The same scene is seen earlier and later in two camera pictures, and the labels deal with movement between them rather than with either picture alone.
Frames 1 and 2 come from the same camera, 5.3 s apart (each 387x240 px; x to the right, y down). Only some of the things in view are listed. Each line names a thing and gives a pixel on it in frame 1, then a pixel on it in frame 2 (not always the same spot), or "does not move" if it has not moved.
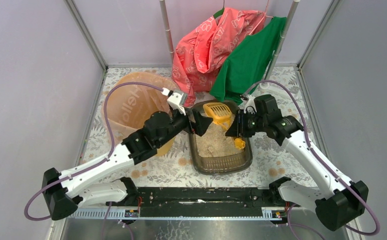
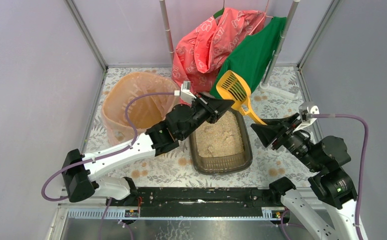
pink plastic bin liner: x=129 y=106 does not move
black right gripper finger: x=235 y=130 → x=267 y=133
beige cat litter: x=213 y=142 does not move
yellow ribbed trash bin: x=129 y=106 does not move
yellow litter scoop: x=221 y=115 → x=234 y=87
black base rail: x=205 y=202 does not move
